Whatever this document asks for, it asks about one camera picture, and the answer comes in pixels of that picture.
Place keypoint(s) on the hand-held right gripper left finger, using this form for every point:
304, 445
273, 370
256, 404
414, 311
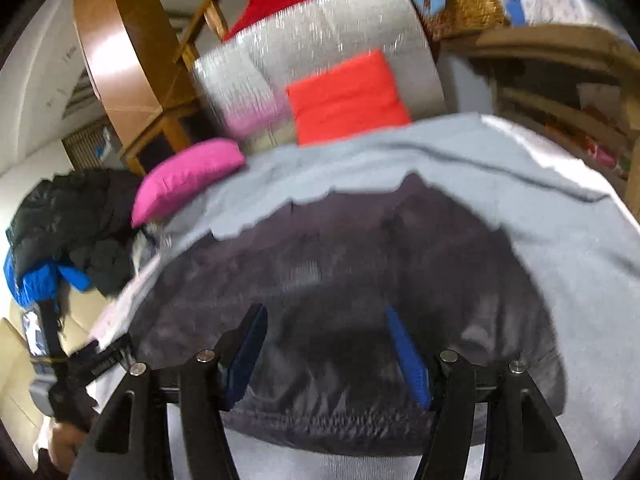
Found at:
245, 355

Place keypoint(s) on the white patterned cloth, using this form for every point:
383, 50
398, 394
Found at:
550, 7

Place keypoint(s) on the person's left hand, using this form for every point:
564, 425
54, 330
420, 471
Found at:
67, 447

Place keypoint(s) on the grey shimmering cushion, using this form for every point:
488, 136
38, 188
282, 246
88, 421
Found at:
350, 20

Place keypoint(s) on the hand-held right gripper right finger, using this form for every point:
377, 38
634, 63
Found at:
407, 355

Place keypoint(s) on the dark grey puffer jacket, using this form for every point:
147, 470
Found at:
350, 285

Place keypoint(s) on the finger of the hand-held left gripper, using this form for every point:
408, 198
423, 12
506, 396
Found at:
112, 355

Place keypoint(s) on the pink pillow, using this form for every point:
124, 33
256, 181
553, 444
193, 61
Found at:
185, 175

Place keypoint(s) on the orange-red pillow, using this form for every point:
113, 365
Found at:
345, 100

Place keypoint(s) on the curved wooden panel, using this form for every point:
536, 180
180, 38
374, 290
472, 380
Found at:
125, 50

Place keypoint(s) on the blue jacket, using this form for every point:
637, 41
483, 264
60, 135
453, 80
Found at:
35, 280

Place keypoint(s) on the wooden shelf unit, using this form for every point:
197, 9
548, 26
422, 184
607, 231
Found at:
560, 75

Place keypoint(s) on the wooden ladder frame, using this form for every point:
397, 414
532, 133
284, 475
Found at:
210, 10

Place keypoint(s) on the black puffer jacket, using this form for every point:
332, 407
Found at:
75, 215

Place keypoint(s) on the light grey bed sheet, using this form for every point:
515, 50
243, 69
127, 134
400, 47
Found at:
575, 240

